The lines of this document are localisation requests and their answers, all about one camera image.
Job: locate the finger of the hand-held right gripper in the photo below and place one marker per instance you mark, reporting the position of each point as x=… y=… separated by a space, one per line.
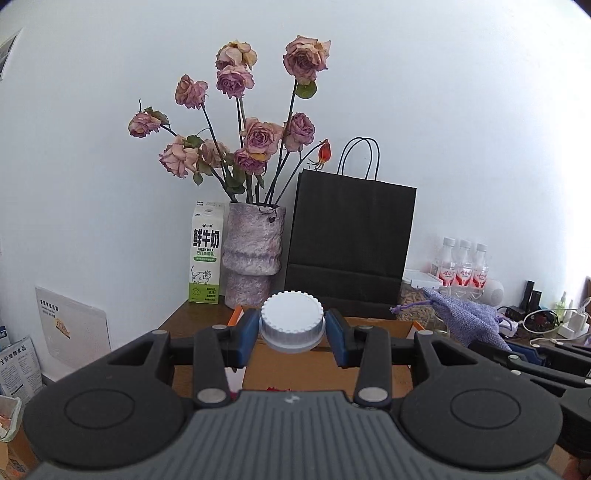
x=494 y=349
x=572 y=351

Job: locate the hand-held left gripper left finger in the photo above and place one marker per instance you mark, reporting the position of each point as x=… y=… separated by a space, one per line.
x=249 y=334

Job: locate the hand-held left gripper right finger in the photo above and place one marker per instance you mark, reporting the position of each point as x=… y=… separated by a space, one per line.
x=337 y=337

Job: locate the white ribbed bottle cap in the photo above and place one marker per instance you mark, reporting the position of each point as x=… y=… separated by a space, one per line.
x=291 y=321

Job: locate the purple knitted pouch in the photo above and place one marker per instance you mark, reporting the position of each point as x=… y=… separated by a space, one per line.
x=461 y=314

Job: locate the red cardboard box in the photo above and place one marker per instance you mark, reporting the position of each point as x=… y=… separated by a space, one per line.
x=295 y=369

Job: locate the white power adapter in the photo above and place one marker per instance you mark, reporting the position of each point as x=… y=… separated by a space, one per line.
x=507 y=326

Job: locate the black power adapter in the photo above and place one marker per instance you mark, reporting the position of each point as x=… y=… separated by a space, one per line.
x=516 y=313

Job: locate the small green spray bottle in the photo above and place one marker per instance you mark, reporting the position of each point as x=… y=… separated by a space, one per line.
x=562 y=302

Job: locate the white round speaker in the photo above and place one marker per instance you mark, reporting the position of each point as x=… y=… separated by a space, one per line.
x=494 y=291

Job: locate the black cosmetic bottle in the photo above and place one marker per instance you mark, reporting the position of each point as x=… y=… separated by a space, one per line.
x=529 y=293
x=537 y=300

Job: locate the clear bottle red label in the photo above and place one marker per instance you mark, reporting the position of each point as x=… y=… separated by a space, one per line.
x=464 y=267
x=480 y=270
x=445 y=265

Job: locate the purple mottled vase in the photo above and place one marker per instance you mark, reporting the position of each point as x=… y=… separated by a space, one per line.
x=251 y=249

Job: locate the white green milk carton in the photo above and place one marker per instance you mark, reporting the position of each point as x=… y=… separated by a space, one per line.
x=207 y=258

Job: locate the clear grain jar white lid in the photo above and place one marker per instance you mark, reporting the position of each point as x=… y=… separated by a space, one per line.
x=422 y=279

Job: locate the black paper bag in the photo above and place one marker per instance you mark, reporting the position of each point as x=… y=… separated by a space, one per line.
x=351 y=230

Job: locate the white booklet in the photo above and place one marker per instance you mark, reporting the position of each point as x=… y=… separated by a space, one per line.
x=74 y=327

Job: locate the bouquet of dried pink roses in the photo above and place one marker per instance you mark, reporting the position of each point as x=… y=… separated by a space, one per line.
x=258 y=136

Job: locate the blue printed leaflet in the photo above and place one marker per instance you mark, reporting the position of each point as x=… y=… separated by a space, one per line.
x=18 y=369

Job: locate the white plastic bag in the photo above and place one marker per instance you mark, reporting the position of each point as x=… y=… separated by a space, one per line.
x=9 y=417

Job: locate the brown cardboard carton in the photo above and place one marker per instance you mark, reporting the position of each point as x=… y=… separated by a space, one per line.
x=18 y=454

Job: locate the white wall charger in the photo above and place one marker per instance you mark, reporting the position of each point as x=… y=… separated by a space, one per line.
x=573 y=324

